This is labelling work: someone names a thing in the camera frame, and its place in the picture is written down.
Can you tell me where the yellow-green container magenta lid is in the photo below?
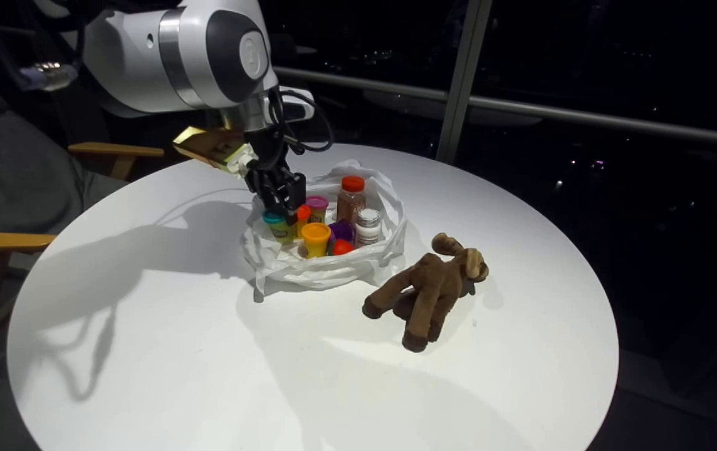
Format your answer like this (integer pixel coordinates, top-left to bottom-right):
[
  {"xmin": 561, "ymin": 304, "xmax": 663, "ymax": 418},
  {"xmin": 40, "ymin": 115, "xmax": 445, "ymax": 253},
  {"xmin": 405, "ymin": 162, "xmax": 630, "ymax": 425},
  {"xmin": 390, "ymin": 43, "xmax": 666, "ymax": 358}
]
[{"xmin": 305, "ymin": 192, "xmax": 330, "ymax": 222}]

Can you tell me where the yellowish wrist camera box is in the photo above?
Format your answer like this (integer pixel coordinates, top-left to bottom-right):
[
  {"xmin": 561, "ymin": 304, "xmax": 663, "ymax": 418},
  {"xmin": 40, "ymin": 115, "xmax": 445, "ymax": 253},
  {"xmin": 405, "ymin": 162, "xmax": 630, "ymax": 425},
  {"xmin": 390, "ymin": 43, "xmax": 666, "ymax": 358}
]
[{"xmin": 169, "ymin": 124, "xmax": 257, "ymax": 174}]

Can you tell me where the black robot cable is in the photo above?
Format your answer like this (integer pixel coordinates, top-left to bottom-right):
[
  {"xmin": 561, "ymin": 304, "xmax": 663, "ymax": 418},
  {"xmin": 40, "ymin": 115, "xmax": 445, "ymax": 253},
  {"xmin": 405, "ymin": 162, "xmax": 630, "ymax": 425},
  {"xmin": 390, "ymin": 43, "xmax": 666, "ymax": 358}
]
[{"xmin": 265, "ymin": 83, "xmax": 336, "ymax": 157}]

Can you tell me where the metal window post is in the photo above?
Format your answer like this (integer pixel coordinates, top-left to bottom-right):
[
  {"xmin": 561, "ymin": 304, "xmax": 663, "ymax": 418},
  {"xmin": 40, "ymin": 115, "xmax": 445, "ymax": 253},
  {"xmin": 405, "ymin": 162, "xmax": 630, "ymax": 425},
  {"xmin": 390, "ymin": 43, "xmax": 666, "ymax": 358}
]
[{"xmin": 434, "ymin": 0, "xmax": 493, "ymax": 164}]

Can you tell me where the green container teal lid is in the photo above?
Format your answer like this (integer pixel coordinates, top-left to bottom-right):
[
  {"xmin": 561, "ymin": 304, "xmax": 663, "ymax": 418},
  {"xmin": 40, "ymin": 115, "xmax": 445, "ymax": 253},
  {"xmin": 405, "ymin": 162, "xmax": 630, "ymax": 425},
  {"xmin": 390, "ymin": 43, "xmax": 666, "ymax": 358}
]
[{"xmin": 261, "ymin": 208, "xmax": 295, "ymax": 242}]

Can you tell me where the horizontal window rail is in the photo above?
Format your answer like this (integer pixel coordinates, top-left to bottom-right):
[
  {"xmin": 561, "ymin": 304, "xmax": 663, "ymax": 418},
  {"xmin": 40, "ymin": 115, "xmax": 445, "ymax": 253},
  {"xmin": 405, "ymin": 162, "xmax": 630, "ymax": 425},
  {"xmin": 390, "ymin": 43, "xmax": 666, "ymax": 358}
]
[{"xmin": 272, "ymin": 63, "xmax": 717, "ymax": 152}]

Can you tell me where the yellow container light orange lid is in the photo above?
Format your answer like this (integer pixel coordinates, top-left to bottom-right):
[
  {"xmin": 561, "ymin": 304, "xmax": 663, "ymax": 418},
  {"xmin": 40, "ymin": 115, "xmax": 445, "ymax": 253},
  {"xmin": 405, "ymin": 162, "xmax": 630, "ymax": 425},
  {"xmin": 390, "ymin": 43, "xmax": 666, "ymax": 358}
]
[{"xmin": 299, "ymin": 219, "xmax": 334, "ymax": 259}]

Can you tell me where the wooden armchair grey cushion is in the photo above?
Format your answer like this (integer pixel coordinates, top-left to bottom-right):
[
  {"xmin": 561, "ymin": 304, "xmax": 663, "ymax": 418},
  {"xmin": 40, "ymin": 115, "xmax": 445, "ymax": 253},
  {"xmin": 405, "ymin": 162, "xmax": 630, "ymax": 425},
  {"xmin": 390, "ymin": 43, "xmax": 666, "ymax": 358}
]
[{"xmin": 0, "ymin": 45, "xmax": 168, "ymax": 377}]

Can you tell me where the purple plastic container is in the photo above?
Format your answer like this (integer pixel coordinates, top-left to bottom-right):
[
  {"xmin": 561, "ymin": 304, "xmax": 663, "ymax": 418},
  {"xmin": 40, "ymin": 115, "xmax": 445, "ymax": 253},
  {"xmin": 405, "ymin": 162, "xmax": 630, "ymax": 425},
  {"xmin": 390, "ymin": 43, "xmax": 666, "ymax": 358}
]
[{"xmin": 329, "ymin": 214, "xmax": 357, "ymax": 246}]

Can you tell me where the brown spice jar red lid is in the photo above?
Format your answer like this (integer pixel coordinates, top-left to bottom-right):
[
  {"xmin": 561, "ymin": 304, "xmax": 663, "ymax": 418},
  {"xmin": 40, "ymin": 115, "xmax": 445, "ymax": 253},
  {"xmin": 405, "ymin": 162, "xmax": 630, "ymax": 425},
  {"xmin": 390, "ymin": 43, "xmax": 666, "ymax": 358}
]
[{"xmin": 336, "ymin": 173, "xmax": 369, "ymax": 224}]

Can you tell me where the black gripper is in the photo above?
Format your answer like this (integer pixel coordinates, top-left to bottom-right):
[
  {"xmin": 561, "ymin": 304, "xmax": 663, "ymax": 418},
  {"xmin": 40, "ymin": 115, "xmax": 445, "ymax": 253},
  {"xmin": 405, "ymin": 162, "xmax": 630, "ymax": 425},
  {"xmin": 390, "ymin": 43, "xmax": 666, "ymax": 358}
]
[{"xmin": 242, "ymin": 132, "xmax": 309, "ymax": 219}]

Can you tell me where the white plastic bag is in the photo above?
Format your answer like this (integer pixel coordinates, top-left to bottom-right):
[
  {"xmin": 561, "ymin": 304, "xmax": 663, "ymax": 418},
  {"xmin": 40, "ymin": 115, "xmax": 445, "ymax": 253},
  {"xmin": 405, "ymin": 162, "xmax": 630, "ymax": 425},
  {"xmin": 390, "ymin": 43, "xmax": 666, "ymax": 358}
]
[{"xmin": 238, "ymin": 157, "xmax": 411, "ymax": 303}]

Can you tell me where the brown toy deer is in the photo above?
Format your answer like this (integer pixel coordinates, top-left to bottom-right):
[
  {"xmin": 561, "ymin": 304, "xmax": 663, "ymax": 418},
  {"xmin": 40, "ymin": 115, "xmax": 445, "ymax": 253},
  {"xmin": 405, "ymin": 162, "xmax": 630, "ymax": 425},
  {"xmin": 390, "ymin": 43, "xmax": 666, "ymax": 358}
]
[{"xmin": 361, "ymin": 231, "xmax": 490, "ymax": 352}]

